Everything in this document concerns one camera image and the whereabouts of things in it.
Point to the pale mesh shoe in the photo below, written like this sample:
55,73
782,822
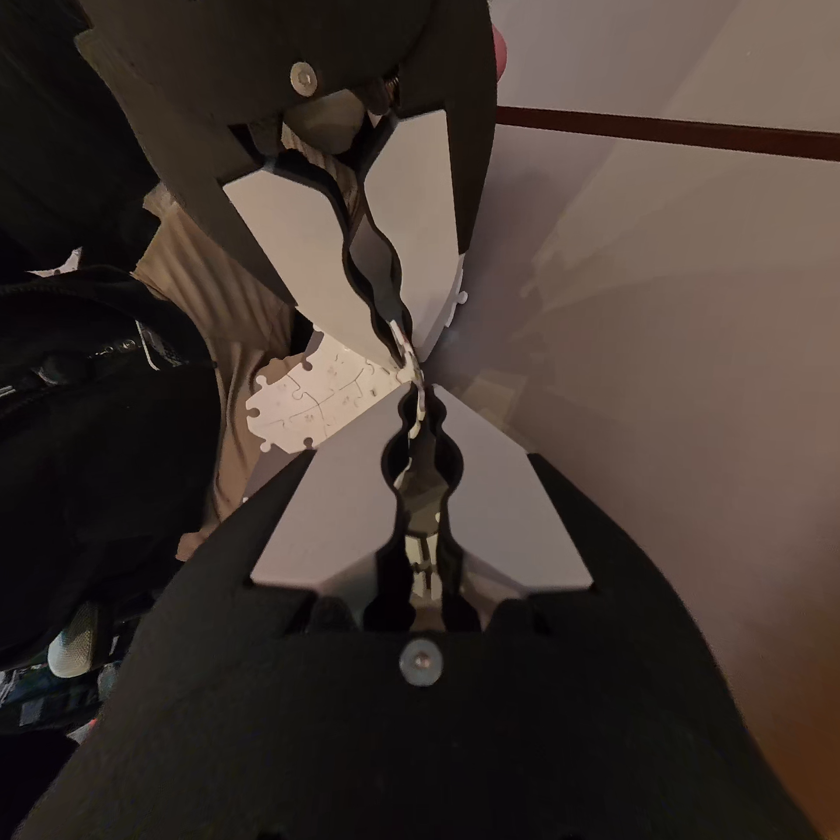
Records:
79,640

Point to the person's left hand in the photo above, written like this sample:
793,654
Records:
501,56

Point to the colourful patterned clutter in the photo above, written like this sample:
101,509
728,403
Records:
39,709

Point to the white puzzle piece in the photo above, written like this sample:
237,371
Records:
418,401

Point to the partly built white puzzle ball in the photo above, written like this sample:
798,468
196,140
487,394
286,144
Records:
308,400

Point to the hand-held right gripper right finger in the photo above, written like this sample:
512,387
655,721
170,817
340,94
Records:
518,525

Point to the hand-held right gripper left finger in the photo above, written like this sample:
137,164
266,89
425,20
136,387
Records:
315,525

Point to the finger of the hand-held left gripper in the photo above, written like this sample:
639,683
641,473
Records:
423,216
295,243

